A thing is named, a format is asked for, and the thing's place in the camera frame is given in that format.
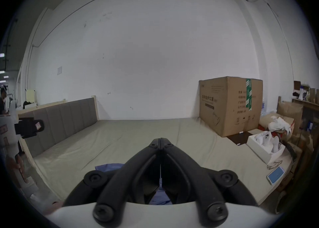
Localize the eyeglasses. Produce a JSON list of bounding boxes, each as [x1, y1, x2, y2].
[[267, 161, 283, 171]]

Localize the large brown cardboard carton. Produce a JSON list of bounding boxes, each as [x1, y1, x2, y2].
[[199, 76, 264, 138]]

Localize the grey padded headboard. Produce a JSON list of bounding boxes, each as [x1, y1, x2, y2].
[[17, 96, 99, 158]]

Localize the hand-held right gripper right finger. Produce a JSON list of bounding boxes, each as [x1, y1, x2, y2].
[[161, 137, 259, 226]]

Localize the white open box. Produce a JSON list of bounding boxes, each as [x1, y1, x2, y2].
[[246, 132, 286, 165]]

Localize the dark blue garment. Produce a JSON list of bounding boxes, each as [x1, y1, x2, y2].
[[95, 163, 174, 205]]

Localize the white hand controller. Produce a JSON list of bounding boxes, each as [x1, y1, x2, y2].
[[257, 132, 271, 146], [271, 136, 281, 153]]

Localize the bed with beige sheet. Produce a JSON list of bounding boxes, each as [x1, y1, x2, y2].
[[19, 117, 295, 208]]

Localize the wooden shelf with clutter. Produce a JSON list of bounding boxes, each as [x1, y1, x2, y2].
[[276, 80, 319, 192]]

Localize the person's left hand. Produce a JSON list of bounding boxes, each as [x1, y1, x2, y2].
[[6, 155, 27, 184]]

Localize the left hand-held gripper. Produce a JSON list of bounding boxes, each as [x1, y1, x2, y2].
[[0, 116, 45, 156]]

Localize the pale blue phone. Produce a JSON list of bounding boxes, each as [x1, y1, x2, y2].
[[266, 166, 285, 186]]

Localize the dark brown board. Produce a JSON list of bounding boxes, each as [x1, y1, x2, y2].
[[228, 131, 253, 146]]

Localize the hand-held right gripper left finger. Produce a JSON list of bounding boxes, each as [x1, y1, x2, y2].
[[62, 138, 161, 223]]

